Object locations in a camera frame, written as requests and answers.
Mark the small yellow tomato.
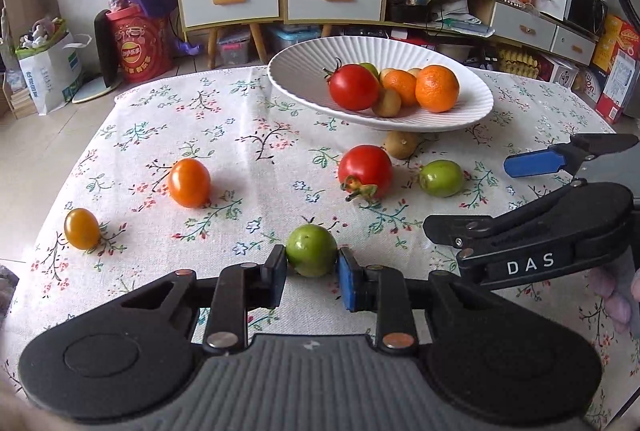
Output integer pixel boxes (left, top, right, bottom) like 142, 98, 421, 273
64, 208, 102, 251

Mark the red yellow cardboard box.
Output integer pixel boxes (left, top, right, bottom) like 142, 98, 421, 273
590, 14, 640, 124

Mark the person's right hand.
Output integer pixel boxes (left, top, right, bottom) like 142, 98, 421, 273
587, 256, 640, 334

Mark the red snack bucket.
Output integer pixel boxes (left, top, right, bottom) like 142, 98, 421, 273
106, 6, 173, 84

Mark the floral tablecloth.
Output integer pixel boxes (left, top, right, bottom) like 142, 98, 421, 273
0, 66, 640, 431

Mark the white microwave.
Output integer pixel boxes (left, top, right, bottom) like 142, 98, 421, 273
537, 0, 609, 36

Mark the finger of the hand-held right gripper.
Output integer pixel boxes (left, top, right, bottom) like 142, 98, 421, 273
503, 133, 640, 179
423, 210, 517, 260

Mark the orange tomato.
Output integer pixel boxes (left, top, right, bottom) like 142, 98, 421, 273
167, 158, 212, 208

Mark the clear plastic storage box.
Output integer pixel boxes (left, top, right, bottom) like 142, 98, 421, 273
217, 28, 252, 66

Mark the red tomato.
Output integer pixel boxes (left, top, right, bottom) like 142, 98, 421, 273
338, 144, 394, 202
324, 58, 382, 112

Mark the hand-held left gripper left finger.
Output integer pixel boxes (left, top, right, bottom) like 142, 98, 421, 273
120, 243, 288, 354

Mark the large orange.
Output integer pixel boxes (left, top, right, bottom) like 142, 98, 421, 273
382, 68, 418, 108

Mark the low wooden cabinet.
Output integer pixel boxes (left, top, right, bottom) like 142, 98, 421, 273
385, 0, 598, 66

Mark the egg carton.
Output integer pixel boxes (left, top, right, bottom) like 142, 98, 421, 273
500, 48, 546, 72

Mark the white cabinet drawer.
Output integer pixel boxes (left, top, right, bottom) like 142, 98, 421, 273
551, 26, 597, 66
490, 3, 557, 50

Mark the grey knitted cloth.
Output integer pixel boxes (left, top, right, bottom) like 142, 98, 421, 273
0, 263, 20, 317

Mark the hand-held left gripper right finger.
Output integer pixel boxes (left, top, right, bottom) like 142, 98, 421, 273
336, 247, 516, 352

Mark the white green paper bag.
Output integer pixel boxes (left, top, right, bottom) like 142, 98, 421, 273
15, 32, 93, 116

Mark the black stand with round base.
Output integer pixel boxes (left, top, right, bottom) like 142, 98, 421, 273
72, 9, 126, 104

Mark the white ribbed bowl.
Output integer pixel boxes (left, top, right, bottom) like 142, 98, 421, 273
267, 36, 495, 132

